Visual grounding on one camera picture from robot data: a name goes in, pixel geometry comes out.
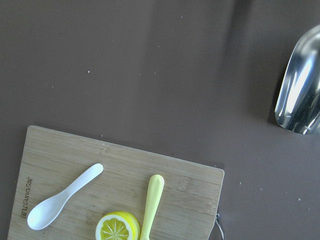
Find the white ceramic spoon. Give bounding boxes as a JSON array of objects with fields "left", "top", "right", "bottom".
[{"left": 27, "top": 163, "right": 104, "bottom": 231}]

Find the yellow plastic knife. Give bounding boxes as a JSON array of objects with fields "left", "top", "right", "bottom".
[{"left": 140, "top": 174, "right": 165, "bottom": 240}]

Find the bamboo cutting board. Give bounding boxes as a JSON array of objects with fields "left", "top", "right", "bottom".
[{"left": 8, "top": 126, "right": 224, "bottom": 240}]

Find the half lemon slice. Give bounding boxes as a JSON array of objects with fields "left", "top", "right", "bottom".
[{"left": 95, "top": 211, "right": 141, "bottom": 240}]

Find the steel scoop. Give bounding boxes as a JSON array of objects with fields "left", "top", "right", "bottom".
[{"left": 274, "top": 25, "right": 320, "bottom": 135}]

